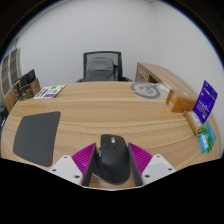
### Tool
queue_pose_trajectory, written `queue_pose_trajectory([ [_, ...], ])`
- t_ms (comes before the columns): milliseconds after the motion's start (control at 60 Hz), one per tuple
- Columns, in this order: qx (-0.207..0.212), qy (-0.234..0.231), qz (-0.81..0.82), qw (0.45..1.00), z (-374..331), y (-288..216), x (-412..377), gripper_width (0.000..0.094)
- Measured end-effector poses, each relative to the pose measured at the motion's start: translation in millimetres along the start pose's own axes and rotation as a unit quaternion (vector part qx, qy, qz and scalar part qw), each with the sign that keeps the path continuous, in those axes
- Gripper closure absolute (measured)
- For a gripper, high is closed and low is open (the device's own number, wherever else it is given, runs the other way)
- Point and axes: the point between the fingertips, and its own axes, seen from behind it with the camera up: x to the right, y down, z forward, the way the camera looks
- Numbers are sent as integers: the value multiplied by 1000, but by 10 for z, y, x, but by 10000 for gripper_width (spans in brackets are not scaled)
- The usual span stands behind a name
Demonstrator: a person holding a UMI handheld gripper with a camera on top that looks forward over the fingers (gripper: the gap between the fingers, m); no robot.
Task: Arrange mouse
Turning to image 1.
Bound black crate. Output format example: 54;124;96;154
19;68;37;87

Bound black computer mouse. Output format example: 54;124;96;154
92;133;132;185

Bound small brown cardboard box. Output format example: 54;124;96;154
12;81;24;102

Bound black office chair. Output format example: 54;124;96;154
0;103;10;134

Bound purple card package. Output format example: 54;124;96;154
192;79;218;124

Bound orange cardboard box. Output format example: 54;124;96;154
165;87;198;114

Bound wooden side desk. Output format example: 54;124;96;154
134;61;194;98

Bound grey mesh office chair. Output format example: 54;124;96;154
75;50;134;83

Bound dark grey mouse pad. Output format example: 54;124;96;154
12;111;62;168

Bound blue packet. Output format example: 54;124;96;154
198;132;210;154

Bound grey ring in clear bag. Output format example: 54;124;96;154
129;81;172;100

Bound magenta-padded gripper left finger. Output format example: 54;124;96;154
48;142;98;188

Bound green packet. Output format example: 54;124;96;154
201;121;218;153

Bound small tan box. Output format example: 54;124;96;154
183;110;204;136

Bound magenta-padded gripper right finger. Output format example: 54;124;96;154
127;142;177;187

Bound wooden shelf unit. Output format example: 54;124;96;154
0;47;23;113

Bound white green printed sheet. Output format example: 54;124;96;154
33;84;67;100

